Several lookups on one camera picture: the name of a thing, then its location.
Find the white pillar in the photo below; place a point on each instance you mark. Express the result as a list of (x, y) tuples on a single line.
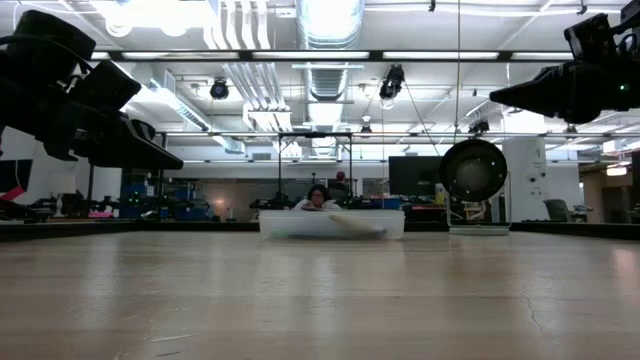
[(525, 170)]

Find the grey office chair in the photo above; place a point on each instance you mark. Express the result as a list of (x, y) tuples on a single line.
[(556, 210)]

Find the black overhead camera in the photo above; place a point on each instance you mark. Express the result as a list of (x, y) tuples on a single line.
[(392, 80)]

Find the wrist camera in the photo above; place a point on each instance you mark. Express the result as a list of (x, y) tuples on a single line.
[(590, 37), (50, 35)]

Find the silver ventilation duct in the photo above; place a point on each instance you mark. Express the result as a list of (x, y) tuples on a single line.
[(327, 30)]

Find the clear plastic supply box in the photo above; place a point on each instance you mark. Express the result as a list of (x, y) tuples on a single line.
[(300, 225)]

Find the black aluminium table frame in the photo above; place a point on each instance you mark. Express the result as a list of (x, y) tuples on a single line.
[(75, 229)]

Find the black background rig frame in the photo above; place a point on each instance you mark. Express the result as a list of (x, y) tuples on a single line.
[(315, 135)]

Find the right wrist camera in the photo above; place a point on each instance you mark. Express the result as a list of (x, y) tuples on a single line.
[(590, 37)]

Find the blue storage bin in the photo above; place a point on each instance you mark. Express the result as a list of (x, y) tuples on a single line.
[(392, 203)]

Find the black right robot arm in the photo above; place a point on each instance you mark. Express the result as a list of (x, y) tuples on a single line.
[(632, 12)]

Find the black monitor screen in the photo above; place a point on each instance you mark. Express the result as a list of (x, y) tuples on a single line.
[(412, 175)]

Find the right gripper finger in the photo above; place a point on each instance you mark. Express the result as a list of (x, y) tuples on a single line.
[(540, 92)]

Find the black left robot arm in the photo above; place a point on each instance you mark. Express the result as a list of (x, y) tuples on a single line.
[(15, 95)]

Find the person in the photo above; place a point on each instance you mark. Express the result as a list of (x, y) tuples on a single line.
[(318, 197)]

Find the black overhead frame bar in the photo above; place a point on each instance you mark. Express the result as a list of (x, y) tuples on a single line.
[(375, 55)]

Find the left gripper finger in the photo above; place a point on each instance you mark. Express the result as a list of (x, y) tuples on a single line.
[(130, 152)]

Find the black ceiling spotlight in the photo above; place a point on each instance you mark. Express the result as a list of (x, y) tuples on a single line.
[(219, 90)]

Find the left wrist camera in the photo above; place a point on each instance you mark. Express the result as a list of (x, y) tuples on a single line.
[(50, 35)]

